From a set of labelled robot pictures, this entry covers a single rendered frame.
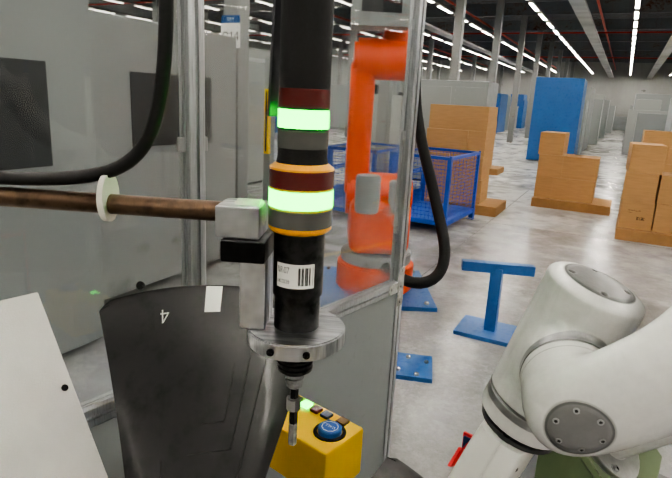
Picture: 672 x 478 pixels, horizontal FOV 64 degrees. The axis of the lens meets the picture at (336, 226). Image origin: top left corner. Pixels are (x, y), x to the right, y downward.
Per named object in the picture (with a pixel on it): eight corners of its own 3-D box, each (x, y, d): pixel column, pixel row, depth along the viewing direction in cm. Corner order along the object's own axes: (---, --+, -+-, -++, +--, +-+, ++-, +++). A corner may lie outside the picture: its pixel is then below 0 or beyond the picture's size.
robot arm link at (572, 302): (585, 452, 46) (571, 387, 54) (666, 329, 41) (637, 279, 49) (491, 411, 47) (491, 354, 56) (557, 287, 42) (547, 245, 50)
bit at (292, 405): (297, 437, 41) (299, 376, 40) (300, 446, 40) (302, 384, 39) (283, 439, 41) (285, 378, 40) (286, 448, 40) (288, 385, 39)
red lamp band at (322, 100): (273, 106, 33) (274, 86, 33) (283, 106, 37) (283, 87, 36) (327, 109, 33) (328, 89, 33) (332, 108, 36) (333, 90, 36)
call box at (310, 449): (255, 465, 96) (256, 413, 94) (294, 440, 104) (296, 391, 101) (323, 511, 86) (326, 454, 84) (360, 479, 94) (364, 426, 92)
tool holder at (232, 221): (205, 356, 36) (204, 211, 33) (233, 314, 42) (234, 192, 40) (340, 367, 35) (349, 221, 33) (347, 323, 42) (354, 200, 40)
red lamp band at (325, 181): (262, 189, 34) (262, 170, 34) (275, 179, 38) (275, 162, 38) (330, 193, 34) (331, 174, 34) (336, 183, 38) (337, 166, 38)
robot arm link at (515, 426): (513, 355, 57) (501, 376, 58) (476, 385, 50) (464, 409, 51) (589, 405, 53) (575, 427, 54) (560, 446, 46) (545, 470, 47)
